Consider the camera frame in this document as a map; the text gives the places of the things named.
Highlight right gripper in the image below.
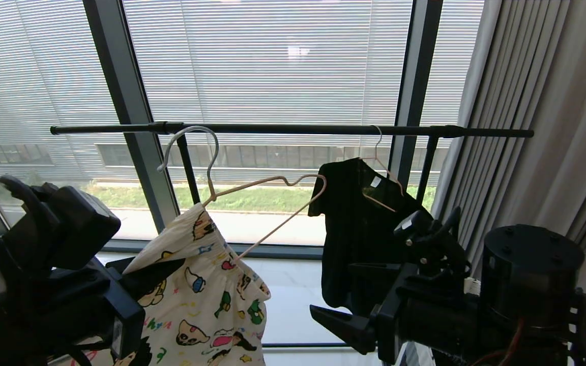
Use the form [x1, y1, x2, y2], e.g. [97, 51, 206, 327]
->
[309, 277, 484, 366]

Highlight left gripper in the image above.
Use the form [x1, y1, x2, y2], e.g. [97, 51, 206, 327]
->
[0, 257, 187, 366]

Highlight cream printed shorts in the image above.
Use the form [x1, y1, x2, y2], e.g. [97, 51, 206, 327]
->
[67, 202, 272, 366]

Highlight black short-sleeved shirt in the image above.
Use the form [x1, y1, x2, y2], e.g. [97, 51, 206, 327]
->
[308, 158, 435, 316]

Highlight pink clothes hanger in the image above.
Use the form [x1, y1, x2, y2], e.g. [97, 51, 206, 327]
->
[359, 126, 405, 213]
[157, 126, 327, 263]

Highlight white laundry basket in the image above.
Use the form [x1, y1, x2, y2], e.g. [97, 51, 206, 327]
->
[397, 341, 436, 366]

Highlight black clothes rack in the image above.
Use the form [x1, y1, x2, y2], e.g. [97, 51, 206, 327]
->
[50, 121, 534, 366]

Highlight window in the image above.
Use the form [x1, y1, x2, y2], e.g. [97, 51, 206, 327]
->
[0, 0, 484, 260]

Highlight beige curtain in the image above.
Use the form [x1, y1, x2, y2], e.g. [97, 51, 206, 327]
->
[430, 0, 586, 285]

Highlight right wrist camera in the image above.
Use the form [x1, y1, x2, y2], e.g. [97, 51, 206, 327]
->
[394, 206, 472, 278]

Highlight black cable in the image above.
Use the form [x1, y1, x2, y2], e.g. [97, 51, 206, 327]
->
[0, 175, 62, 229]

